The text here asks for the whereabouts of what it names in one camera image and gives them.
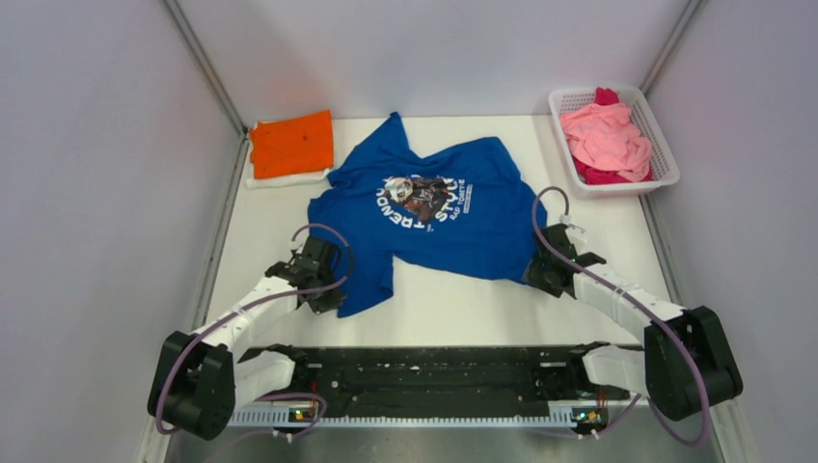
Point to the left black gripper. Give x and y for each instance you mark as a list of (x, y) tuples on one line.
[(330, 302)]

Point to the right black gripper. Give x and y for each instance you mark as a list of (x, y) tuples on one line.
[(532, 277)]

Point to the blue printed t-shirt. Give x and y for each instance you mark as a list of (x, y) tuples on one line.
[(464, 210)]

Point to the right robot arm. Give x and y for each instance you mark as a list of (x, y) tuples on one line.
[(684, 364)]

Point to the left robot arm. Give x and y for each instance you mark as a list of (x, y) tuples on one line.
[(203, 376)]

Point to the folded white t-shirt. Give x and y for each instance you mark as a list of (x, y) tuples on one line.
[(286, 181)]

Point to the magenta t-shirt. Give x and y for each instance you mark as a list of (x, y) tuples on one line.
[(607, 96)]

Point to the folded orange t-shirt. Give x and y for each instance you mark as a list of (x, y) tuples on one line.
[(300, 146)]

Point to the white plastic basket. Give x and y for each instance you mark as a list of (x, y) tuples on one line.
[(611, 143)]

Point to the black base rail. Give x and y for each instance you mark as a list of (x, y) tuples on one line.
[(488, 382)]

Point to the white cable duct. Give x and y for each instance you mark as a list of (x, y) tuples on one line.
[(275, 416)]

